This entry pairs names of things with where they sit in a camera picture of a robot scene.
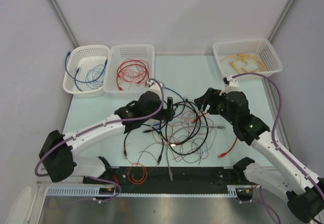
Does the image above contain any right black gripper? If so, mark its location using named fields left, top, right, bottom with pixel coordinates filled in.
left=193, top=87, right=236, bottom=125

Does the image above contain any thin red wire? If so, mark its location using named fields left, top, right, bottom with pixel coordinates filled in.
left=118, top=63, right=149, bottom=83
left=164, top=110, right=218, bottom=168

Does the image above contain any grey ethernet cable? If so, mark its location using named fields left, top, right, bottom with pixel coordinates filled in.
left=166, top=125, right=226, bottom=181

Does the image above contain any thick blue ethernet cable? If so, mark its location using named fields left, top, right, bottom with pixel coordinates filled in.
left=65, top=51, right=108, bottom=88

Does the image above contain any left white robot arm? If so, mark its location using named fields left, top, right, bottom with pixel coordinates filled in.
left=39, top=91, right=175, bottom=184

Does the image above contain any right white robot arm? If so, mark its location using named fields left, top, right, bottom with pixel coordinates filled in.
left=194, top=88, right=323, bottom=223

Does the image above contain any middle white plastic basket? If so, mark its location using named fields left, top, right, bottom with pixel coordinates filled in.
left=103, top=44, right=155, bottom=97

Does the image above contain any white plastic basket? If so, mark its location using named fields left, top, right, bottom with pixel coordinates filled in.
left=103, top=44, right=155, bottom=97
left=212, top=38, right=283, bottom=77
left=63, top=45, right=109, bottom=98

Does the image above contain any right white plastic basket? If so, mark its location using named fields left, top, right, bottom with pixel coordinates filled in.
left=212, top=38, right=283, bottom=77

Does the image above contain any left white plastic basket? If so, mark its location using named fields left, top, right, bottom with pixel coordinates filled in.
left=63, top=45, right=109, bottom=98

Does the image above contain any thick black ethernet cable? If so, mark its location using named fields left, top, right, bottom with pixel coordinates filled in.
left=123, top=100, right=210, bottom=164

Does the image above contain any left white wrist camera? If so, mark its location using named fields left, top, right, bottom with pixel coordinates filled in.
left=145, top=79, right=165, bottom=98

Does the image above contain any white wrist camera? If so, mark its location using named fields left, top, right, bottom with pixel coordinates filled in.
left=145, top=79, right=165, bottom=98
left=222, top=75, right=239, bottom=93

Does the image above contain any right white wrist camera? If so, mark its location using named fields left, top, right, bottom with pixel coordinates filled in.
left=222, top=75, right=239, bottom=93

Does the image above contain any thin brown wire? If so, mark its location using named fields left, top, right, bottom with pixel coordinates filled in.
left=138, top=130, right=218, bottom=171

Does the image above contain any thin red wire in basket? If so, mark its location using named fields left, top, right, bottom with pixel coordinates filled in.
left=118, top=63, right=149, bottom=83

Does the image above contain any yellow cable in basket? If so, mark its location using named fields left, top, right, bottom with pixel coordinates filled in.
left=220, top=54, right=267, bottom=73

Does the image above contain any thick red ethernet cable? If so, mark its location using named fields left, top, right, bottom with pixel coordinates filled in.
left=192, top=111, right=238, bottom=159

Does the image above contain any thick red cable in basket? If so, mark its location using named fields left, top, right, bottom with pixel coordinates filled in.
left=116, top=60, right=150, bottom=91

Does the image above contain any orange thin wire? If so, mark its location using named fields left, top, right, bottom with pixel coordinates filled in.
left=127, top=163, right=148, bottom=185

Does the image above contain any black mounting base plate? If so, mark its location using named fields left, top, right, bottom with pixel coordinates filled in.
left=99, top=166, right=255, bottom=195

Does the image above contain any blue cable in left basket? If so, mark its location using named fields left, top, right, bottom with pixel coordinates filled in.
left=73, top=67, right=83, bottom=92

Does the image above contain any white slotted cable duct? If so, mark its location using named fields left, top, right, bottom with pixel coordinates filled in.
left=47, top=187, right=116, bottom=197

